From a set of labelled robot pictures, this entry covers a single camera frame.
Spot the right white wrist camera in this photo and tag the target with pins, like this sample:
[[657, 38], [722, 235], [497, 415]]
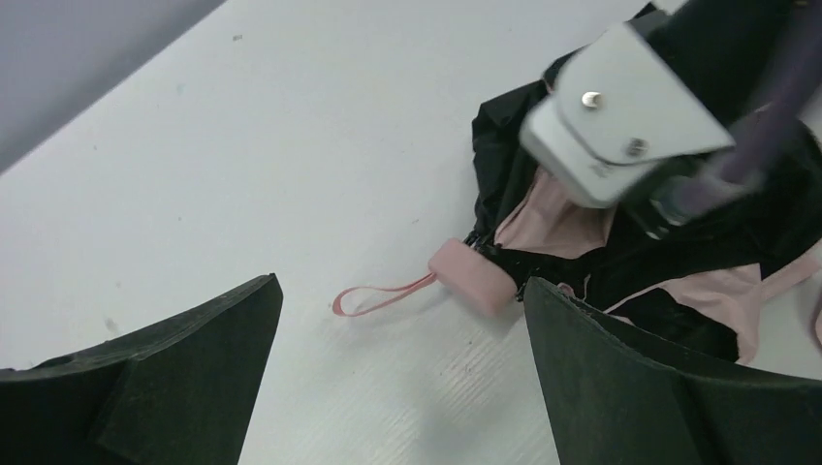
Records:
[[617, 111]]

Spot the pink and black folding umbrella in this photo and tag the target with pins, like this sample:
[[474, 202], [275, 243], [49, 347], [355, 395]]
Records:
[[704, 291]]

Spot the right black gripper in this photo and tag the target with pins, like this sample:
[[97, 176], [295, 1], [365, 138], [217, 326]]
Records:
[[755, 66]]

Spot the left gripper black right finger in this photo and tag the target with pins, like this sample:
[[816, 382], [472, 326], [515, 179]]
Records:
[[616, 394]]

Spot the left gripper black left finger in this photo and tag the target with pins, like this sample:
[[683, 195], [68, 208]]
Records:
[[180, 391]]

